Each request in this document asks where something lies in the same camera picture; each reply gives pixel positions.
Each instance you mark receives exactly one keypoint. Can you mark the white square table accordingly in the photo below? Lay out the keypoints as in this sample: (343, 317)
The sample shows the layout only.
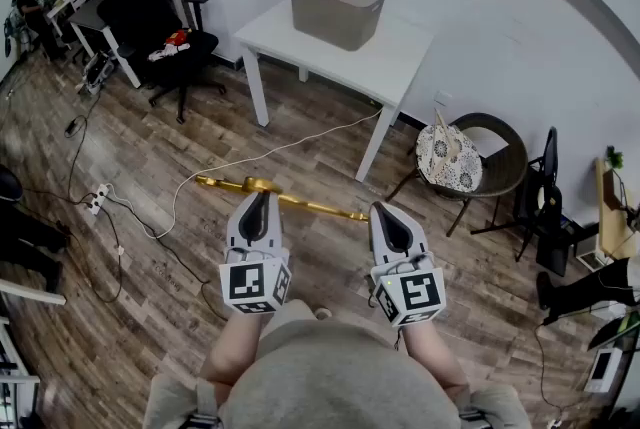
(350, 67)

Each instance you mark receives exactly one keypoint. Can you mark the grey plastic storage bin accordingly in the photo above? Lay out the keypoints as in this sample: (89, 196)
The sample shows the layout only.
(335, 19)

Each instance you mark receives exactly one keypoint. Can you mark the patterned round cushion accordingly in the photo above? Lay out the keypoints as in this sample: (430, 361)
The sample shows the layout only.
(450, 162)

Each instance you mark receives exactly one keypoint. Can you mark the red toy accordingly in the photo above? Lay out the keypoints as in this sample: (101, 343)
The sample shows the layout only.
(176, 37)

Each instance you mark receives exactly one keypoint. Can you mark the person's beige shoe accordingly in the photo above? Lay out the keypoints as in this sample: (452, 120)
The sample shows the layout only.
(323, 313)

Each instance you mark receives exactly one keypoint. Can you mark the wooden shelf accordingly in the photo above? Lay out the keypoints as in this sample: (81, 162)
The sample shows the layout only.
(612, 217)

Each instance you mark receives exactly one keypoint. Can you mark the white wheeled machine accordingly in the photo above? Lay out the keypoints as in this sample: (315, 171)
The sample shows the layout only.
(97, 72)

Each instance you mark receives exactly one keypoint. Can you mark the white toy figure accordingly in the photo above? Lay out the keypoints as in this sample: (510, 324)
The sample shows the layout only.
(167, 52)

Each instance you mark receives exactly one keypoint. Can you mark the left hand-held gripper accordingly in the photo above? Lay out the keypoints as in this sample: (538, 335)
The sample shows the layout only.
(247, 282)

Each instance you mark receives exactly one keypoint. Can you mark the black office chair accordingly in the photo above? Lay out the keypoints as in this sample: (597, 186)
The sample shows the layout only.
(145, 12)

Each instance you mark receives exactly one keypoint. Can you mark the light wooden triangular frame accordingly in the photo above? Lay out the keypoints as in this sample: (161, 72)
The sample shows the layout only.
(446, 137)

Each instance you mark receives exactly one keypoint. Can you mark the dark wicker chair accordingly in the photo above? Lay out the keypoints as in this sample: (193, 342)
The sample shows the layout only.
(505, 157)

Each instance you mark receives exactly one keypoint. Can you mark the white metal frame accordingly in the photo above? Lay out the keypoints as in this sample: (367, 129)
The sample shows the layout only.
(30, 293)

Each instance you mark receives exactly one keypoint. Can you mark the black power adapter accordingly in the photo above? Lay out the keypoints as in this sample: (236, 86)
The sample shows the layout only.
(70, 127)

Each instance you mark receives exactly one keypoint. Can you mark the small green plant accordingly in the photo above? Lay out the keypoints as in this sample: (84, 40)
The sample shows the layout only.
(615, 158)

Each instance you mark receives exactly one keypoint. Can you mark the black folding chair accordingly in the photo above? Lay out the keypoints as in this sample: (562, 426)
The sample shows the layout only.
(547, 197)

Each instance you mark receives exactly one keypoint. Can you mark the person's grey shirt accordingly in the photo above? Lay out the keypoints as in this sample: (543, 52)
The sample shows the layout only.
(340, 377)

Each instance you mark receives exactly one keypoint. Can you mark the dark-topped desk with white legs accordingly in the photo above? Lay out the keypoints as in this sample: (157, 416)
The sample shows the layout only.
(87, 14)

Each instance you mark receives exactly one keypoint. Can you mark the person's left forearm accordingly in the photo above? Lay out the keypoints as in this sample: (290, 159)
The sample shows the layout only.
(232, 347)

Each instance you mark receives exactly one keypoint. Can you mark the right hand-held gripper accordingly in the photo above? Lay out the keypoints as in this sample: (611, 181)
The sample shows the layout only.
(415, 292)

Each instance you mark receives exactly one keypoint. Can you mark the white power strip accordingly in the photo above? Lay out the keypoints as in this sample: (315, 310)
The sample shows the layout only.
(99, 199)

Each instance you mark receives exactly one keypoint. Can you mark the white screen device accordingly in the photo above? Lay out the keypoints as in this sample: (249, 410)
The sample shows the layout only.
(602, 369)

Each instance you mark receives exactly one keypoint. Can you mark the person's right forearm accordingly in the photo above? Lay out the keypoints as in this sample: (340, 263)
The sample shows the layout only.
(435, 357)

